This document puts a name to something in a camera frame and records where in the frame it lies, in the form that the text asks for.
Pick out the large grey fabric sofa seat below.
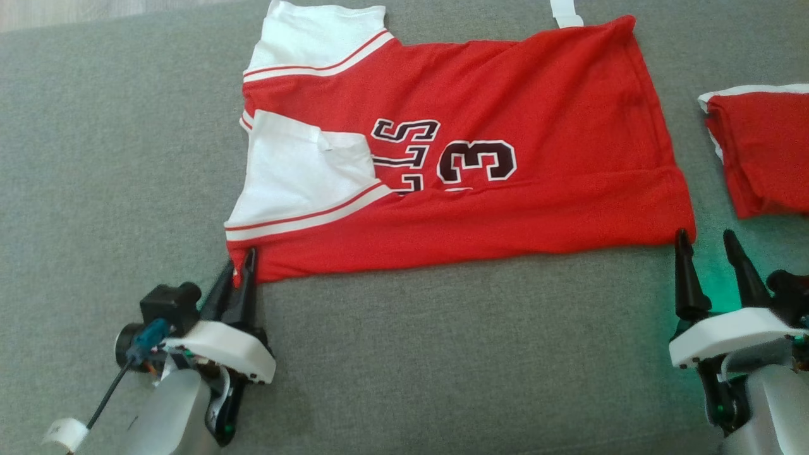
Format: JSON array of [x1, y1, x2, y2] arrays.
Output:
[[0, 0, 809, 455]]

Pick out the red shorts with white stripe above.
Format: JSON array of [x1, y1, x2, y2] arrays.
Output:
[[697, 83, 809, 219]]

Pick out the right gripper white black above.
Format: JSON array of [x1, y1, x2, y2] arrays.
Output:
[[668, 228, 809, 370]]

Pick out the white cable label tag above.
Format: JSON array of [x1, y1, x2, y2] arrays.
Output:
[[42, 418, 90, 455]]

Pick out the black cable with blue connector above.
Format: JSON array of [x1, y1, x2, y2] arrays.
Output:
[[84, 318, 173, 432]]

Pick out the red jersey with white sleeves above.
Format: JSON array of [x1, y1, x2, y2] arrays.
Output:
[[224, 0, 698, 286]]

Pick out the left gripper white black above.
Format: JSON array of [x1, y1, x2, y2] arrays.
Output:
[[162, 247, 277, 385]]

